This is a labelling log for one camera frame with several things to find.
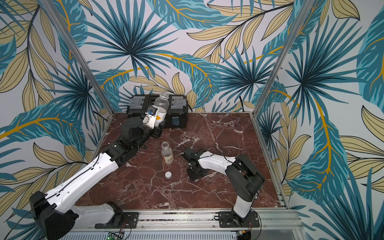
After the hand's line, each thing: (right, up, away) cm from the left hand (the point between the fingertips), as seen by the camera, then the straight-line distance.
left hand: (158, 119), depth 71 cm
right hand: (+18, -33, +17) cm, 41 cm away
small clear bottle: (+2, -18, +13) cm, 22 cm away
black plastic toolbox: (+6, +4, +28) cm, 29 cm away
